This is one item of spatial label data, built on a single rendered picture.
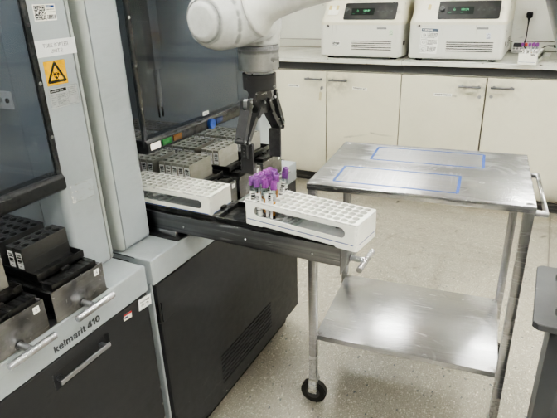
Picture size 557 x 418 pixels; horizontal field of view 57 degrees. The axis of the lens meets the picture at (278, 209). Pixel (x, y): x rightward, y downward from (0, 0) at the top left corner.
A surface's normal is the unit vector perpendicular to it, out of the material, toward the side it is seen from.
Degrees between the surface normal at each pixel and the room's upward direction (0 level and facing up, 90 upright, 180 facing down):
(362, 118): 90
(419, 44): 90
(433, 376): 0
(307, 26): 90
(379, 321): 0
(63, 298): 90
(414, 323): 0
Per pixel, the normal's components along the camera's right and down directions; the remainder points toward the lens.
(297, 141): -0.46, 0.36
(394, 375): -0.03, -0.92
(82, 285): 0.89, 0.15
